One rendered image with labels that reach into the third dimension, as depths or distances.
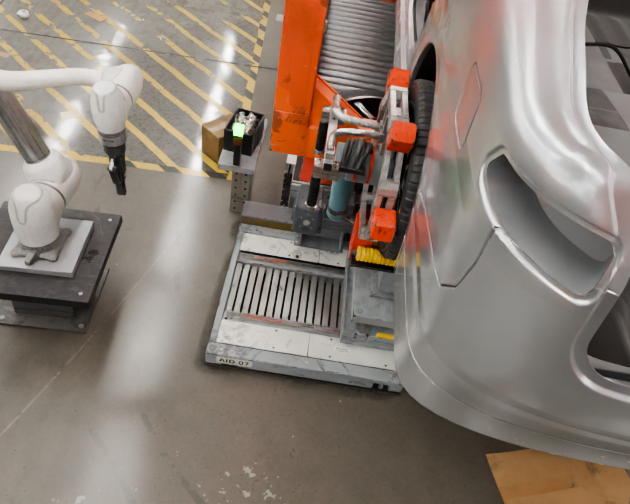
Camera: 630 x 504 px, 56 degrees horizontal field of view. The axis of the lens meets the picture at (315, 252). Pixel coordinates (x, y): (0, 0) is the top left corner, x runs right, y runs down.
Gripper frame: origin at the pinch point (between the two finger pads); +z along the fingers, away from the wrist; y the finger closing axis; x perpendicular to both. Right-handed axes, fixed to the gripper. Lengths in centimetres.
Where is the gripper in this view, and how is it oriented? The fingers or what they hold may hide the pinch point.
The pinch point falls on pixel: (120, 186)
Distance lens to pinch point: 227.6
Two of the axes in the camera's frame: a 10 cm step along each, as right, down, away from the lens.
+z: -1.1, 6.8, 7.2
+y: -0.8, 7.2, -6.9
